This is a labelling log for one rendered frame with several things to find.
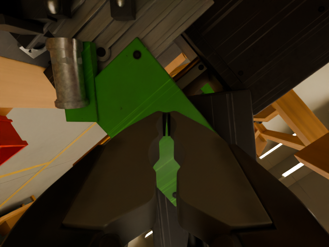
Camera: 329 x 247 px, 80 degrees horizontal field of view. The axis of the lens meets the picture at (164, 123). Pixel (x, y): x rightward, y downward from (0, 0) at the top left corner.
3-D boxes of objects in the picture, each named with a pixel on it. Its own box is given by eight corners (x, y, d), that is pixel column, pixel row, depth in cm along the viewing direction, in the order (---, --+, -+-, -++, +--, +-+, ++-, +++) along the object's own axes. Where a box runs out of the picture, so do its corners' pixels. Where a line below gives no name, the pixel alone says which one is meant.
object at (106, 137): (108, 150, 58) (114, 158, 58) (71, 164, 43) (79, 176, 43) (216, 60, 50) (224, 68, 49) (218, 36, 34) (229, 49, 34)
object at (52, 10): (70, 8, 24) (60, 2, 22) (59, 20, 24) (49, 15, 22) (58, -7, 23) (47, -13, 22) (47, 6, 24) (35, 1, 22)
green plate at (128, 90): (97, 91, 34) (176, 178, 37) (71, 98, 26) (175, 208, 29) (147, 44, 31) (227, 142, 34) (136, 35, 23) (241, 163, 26)
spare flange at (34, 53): (31, 56, 38) (33, 59, 38) (16, 44, 34) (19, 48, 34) (56, 39, 39) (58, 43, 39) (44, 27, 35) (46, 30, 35)
